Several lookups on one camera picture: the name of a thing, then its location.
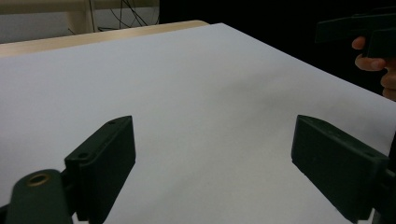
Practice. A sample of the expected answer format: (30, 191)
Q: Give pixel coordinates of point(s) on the black curtain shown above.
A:
(264, 21)

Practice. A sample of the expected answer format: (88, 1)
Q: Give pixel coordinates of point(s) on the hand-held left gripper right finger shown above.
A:
(339, 168)

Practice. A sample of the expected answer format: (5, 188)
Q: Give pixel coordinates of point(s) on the white table cover board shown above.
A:
(186, 93)

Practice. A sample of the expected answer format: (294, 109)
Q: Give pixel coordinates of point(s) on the wooden table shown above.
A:
(93, 37)

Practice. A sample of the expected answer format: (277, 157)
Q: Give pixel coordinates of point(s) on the light wooden shelf unit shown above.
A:
(77, 15)

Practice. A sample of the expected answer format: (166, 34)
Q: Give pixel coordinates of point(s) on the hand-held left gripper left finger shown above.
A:
(102, 168)

